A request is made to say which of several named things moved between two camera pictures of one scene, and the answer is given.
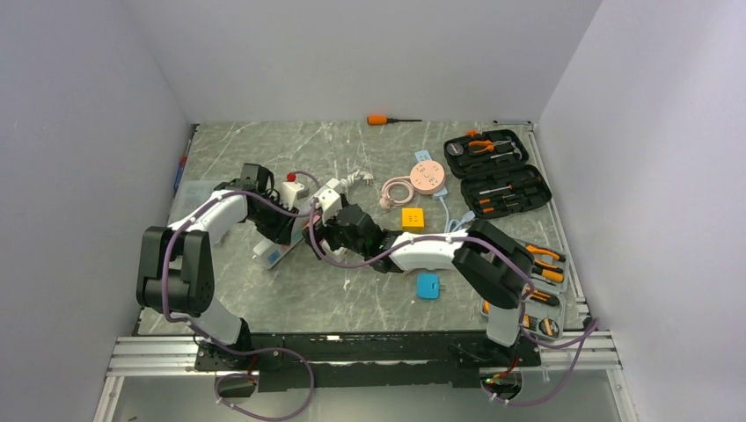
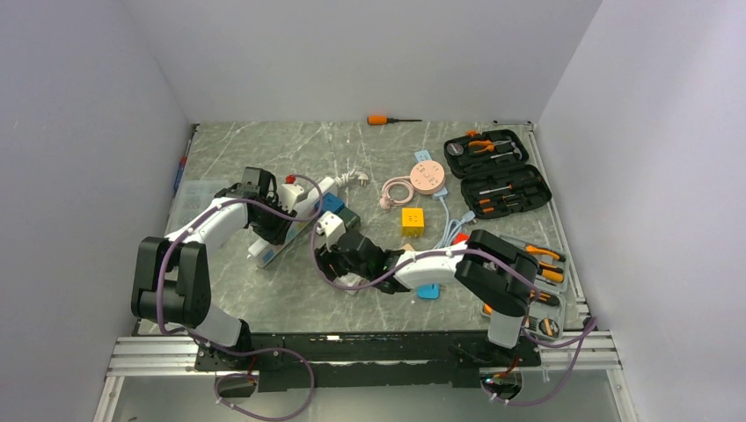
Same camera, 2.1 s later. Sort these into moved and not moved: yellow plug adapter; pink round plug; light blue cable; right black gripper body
Moved: right black gripper body
Not moved: yellow plug adapter; light blue cable; pink round plug
